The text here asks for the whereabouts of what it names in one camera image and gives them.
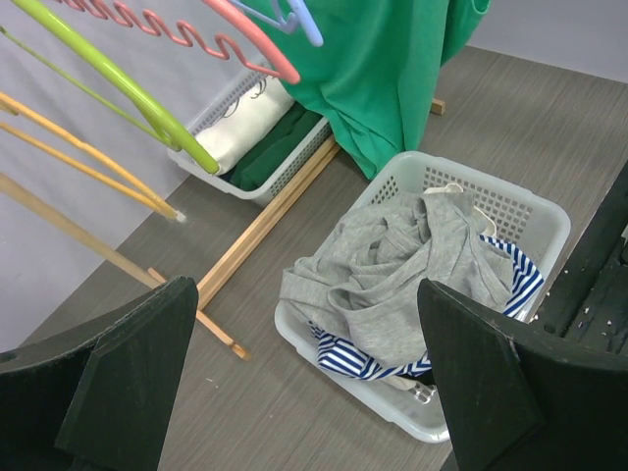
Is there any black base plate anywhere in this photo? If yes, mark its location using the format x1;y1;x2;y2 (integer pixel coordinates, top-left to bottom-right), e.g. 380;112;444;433
535;168;627;355

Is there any grey tank top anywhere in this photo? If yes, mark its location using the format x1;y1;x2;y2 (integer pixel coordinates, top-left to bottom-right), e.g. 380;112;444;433
280;192;513;367

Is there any lime green hanger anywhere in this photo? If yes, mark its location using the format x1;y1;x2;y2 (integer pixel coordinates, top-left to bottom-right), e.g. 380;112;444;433
1;1;219;175

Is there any wooden clothes rack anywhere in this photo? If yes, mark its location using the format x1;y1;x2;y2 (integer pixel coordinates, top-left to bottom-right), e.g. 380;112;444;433
0;97;447;362

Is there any yellow plastic hanger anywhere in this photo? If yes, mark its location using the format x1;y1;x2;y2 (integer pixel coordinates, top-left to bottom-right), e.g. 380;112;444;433
0;91;187;225

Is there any dark green folded cloth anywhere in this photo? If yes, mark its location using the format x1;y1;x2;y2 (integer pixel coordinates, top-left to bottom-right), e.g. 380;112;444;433
223;103;322;191

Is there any blue plastic hanger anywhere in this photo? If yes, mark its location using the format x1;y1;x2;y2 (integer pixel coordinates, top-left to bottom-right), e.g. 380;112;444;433
231;0;324;47

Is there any green tank top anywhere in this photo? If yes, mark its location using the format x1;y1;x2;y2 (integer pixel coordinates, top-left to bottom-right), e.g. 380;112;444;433
256;0;491;179

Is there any white plastic laundry basket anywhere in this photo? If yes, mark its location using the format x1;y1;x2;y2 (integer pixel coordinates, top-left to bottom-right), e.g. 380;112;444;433
275;151;570;444

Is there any pink hanger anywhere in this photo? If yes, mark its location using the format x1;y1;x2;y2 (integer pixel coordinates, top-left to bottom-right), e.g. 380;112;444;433
64;0;301;84

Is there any blue white striped tank top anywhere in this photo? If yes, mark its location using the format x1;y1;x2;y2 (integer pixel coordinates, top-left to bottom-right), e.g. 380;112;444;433
310;235;545;382

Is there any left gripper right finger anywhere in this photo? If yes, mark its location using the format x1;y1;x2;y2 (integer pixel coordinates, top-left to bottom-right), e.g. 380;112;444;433
417;280;627;470

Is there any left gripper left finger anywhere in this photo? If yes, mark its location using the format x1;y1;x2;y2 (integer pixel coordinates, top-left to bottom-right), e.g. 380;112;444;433
1;277;198;470

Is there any white cloth in back basket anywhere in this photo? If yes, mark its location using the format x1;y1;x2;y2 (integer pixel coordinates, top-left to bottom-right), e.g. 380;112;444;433
196;78;294;176

